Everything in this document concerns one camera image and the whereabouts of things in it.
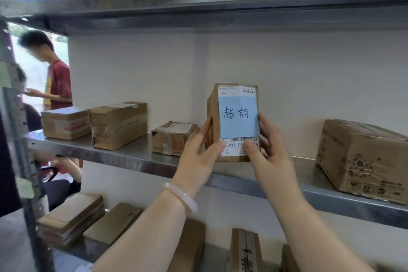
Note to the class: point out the person's left hand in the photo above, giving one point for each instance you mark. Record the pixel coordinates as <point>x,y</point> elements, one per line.
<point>194,166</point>

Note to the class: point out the person's right hand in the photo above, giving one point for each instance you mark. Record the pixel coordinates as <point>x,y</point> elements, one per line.
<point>277,173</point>

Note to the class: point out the box with blue note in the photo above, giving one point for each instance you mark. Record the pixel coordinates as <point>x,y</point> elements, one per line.
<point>237,112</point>

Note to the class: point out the row of brown cardboard boxes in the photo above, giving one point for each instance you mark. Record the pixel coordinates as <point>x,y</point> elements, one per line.
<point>118,128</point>

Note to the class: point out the pile of brown cardboard boxes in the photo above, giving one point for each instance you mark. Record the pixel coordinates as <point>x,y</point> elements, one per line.
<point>70,217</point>

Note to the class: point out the person's left forearm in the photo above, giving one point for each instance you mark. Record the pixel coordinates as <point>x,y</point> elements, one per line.
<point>143,240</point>

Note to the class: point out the person's right forearm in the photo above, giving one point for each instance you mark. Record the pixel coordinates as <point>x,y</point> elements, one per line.
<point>312,243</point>

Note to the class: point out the light blue striped sleeve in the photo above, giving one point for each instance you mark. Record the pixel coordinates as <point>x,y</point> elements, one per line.
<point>83,269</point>

